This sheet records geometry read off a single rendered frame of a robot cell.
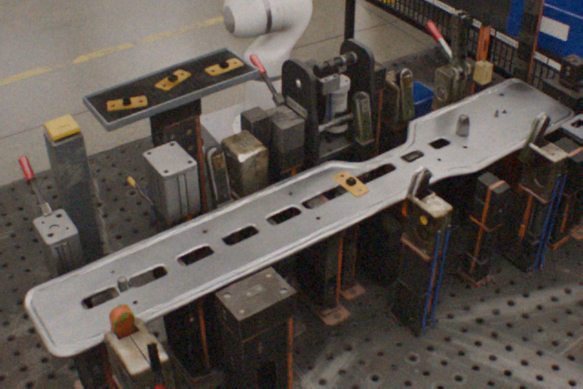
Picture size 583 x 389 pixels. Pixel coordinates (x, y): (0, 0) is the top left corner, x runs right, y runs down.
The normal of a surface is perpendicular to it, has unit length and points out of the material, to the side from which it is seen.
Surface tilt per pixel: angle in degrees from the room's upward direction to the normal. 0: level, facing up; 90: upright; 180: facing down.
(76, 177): 90
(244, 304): 0
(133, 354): 0
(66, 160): 90
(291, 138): 90
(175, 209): 90
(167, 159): 0
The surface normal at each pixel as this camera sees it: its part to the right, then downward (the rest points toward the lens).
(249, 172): 0.58, 0.49
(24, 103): 0.00, -0.80
